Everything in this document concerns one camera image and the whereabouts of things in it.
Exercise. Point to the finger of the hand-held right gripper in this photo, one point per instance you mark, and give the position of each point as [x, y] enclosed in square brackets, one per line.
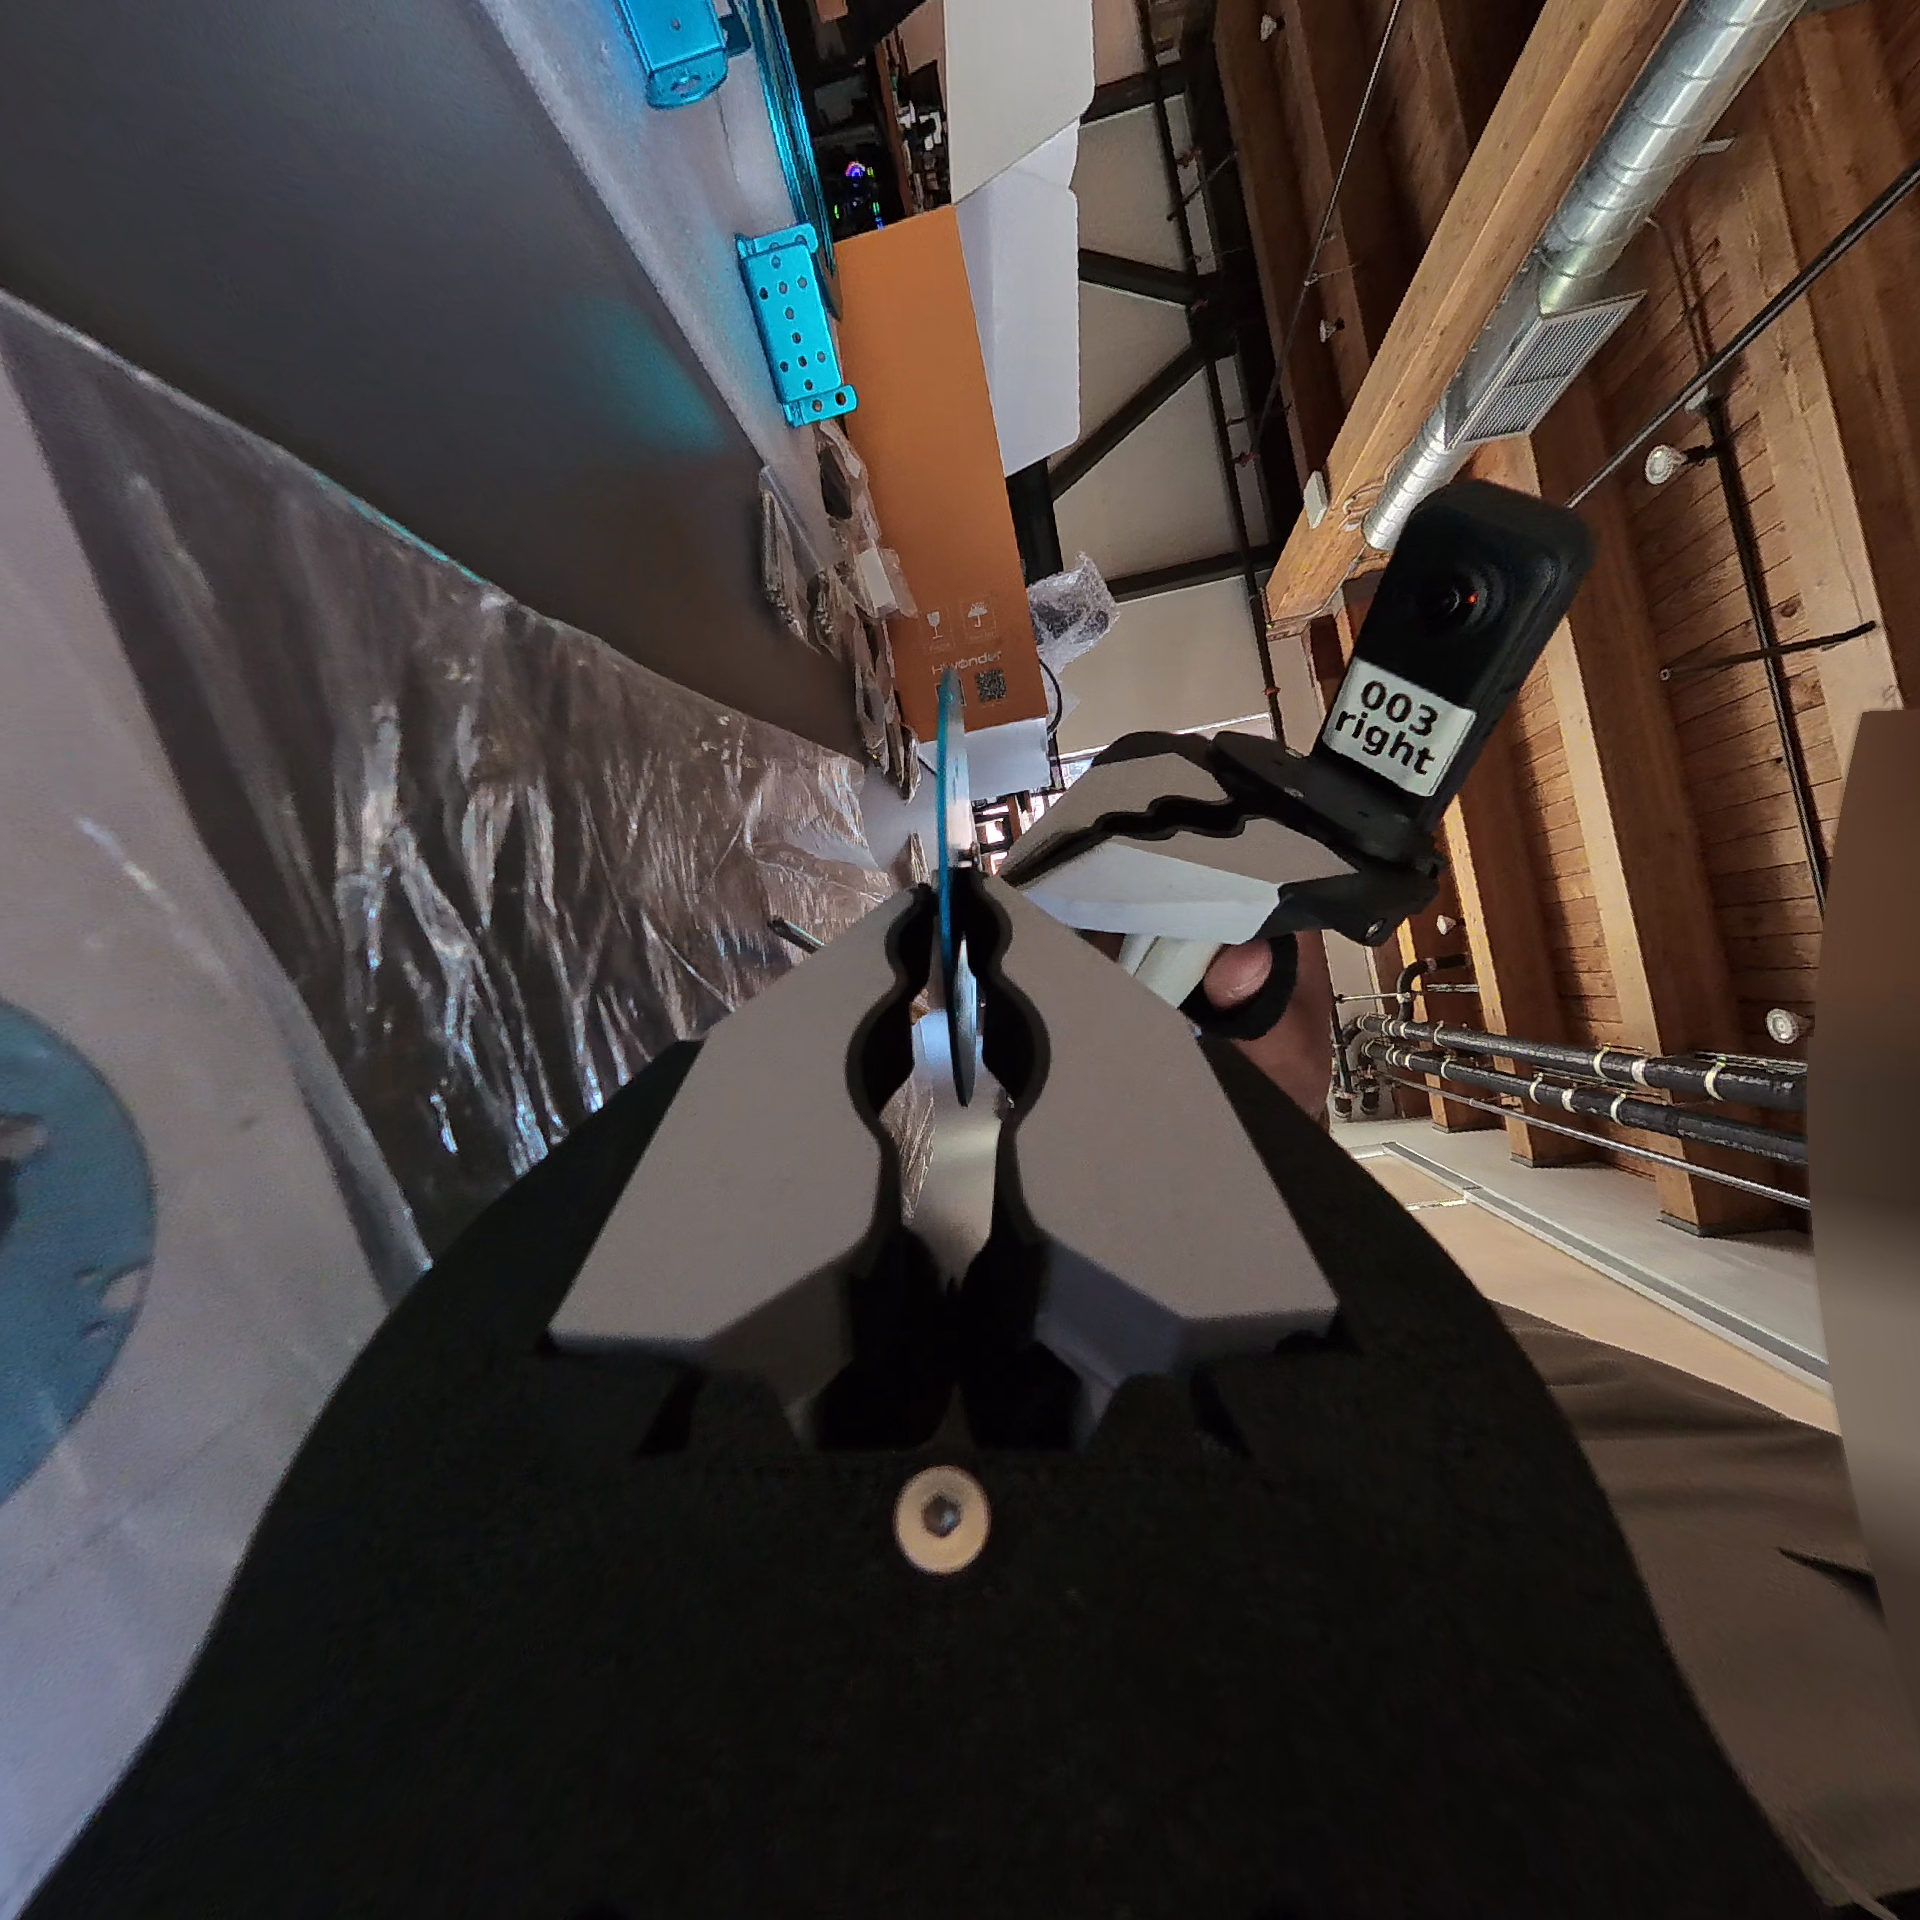
[1170, 892]
[1148, 779]

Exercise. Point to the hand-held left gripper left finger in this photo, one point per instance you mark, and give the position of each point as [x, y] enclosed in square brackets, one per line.
[720, 1200]

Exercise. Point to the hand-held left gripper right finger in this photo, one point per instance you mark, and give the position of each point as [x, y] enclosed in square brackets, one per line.
[1170, 1200]

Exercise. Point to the blue round metal plate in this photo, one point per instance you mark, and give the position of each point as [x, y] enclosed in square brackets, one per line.
[947, 810]

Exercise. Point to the person's right hand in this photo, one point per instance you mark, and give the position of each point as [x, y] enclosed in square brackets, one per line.
[1312, 1035]

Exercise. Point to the bubble wrap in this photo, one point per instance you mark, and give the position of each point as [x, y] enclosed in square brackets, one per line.
[1073, 600]

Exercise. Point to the white ceiling sensor box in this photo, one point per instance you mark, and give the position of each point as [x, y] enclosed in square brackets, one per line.
[1315, 498]

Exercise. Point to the ceiling spot lamp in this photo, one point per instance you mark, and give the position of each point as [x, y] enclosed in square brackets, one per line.
[1659, 465]

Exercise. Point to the pile of small screw bags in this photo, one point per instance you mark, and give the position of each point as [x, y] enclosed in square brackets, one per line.
[849, 600]

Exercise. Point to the orange and white cardboard box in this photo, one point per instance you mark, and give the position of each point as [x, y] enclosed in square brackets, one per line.
[914, 450]

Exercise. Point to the clear plastic bag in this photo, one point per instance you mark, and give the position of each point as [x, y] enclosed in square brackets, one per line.
[523, 825]

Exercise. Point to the black insulated pipe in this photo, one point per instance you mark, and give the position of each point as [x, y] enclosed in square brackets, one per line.
[1650, 1118]
[1650, 1072]

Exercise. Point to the person's beige jacket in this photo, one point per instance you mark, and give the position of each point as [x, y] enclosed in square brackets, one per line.
[1681, 1576]

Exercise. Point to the assembly guide paper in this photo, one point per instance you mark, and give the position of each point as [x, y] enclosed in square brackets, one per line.
[148, 900]

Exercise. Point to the white foam sheet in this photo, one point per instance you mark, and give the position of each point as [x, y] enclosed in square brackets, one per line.
[660, 181]

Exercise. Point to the silver spiral air duct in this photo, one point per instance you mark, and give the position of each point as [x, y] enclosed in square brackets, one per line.
[1620, 165]

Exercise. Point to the blue L bracket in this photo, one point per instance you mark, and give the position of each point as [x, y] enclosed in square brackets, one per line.
[796, 329]

